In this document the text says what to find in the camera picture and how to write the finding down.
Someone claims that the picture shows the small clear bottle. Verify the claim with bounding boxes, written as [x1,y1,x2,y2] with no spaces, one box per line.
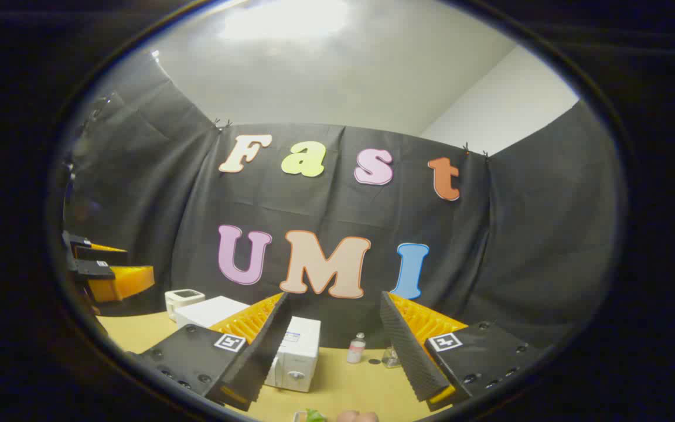
[347,332,366,364]

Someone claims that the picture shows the white microwave oven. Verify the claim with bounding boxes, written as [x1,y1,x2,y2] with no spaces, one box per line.
[175,296,322,393]

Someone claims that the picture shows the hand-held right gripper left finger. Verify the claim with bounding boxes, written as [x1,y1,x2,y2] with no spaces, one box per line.
[127,291,292,412]

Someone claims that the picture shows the black backdrop cloth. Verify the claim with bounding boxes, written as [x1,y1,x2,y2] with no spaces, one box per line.
[62,56,622,352]

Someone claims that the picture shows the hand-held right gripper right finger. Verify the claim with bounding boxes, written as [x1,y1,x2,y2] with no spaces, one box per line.
[380,290,543,412]

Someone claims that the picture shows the white toaster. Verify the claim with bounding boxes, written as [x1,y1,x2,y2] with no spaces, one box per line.
[165,288,206,322]

